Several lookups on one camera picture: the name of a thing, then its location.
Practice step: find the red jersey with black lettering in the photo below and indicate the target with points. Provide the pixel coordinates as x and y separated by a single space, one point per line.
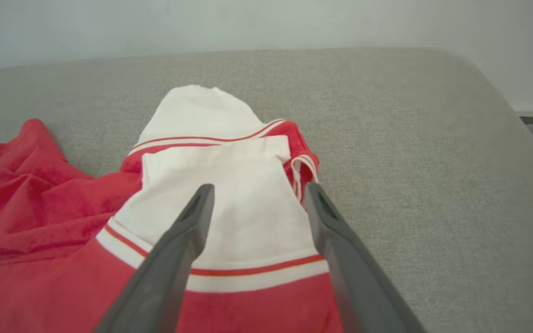
252 208

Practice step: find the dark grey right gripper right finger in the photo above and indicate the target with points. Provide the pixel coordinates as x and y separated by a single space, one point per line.
354 268

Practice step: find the grey fabric sofa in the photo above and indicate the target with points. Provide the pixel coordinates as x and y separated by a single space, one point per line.
433 185

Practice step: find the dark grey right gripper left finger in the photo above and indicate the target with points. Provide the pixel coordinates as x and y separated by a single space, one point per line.
164 268

